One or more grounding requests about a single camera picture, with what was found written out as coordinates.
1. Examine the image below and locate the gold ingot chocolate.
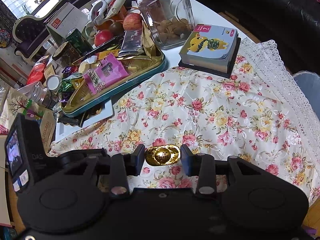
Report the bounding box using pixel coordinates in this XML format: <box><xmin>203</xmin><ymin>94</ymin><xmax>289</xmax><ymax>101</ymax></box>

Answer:
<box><xmin>145</xmin><ymin>144</ymin><xmax>181</xmax><ymax>166</ymax></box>

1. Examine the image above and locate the gold tin tray with snacks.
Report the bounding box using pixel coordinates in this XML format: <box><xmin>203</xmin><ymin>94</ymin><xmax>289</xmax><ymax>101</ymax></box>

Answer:
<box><xmin>59</xmin><ymin>36</ymin><xmax>167</xmax><ymax>117</ymax></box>

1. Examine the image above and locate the white tray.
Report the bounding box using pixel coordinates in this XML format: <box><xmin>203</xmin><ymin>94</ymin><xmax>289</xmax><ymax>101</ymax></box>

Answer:
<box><xmin>55</xmin><ymin>99</ymin><xmax>113</xmax><ymax>141</ymax></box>

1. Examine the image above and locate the floral tablecloth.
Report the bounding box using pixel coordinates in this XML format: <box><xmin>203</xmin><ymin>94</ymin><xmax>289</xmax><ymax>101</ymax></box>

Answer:
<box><xmin>49</xmin><ymin>39</ymin><xmax>319</xmax><ymax>203</ymax></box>

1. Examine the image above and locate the black chocolate bar wrapper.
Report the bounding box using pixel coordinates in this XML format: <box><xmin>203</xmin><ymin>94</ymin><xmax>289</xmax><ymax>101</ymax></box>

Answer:
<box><xmin>57</xmin><ymin>112</ymin><xmax>87</xmax><ymax>127</ymax></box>

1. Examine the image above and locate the brown paper bag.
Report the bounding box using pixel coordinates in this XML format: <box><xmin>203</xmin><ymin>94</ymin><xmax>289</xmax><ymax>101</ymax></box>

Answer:
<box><xmin>1</xmin><ymin>88</ymin><xmax>56</xmax><ymax>153</ymax></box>

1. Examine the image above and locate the pink snack packet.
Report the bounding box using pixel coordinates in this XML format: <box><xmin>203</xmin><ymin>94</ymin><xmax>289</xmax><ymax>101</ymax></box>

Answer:
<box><xmin>84</xmin><ymin>54</ymin><xmax>129</xmax><ymax>94</ymax></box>

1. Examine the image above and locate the tiger desk calendar block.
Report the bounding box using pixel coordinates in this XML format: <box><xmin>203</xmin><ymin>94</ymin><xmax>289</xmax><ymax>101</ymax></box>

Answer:
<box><xmin>178</xmin><ymin>24</ymin><xmax>241</xmax><ymax>78</ymax></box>

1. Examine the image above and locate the red apple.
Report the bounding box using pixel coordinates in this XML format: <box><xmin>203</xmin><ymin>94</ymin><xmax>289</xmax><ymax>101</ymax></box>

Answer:
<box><xmin>94</xmin><ymin>30</ymin><xmax>114</xmax><ymax>47</ymax></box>
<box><xmin>123</xmin><ymin>12</ymin><xmax>143</xmax><ymax>31</ymax></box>

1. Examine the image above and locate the green drink can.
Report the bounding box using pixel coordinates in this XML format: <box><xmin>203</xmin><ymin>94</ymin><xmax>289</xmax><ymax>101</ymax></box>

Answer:
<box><xmin>66</xmin><ymin>28</ymin><xmax>93</xmax><ymax>56</ymax></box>

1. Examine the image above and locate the white desk calendar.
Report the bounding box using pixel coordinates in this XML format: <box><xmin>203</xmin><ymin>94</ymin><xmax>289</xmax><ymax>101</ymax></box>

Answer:
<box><xmin>46</xmin><ymin>3</ymin><xmax>88</xmax><ymax>46</ymax></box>

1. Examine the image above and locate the large glass jar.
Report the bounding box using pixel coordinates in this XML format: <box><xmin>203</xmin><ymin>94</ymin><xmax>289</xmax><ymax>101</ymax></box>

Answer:
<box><xmin>136</xmin><ymin>0</ymin><xmax>195</xmax><ymax>49</ymax></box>

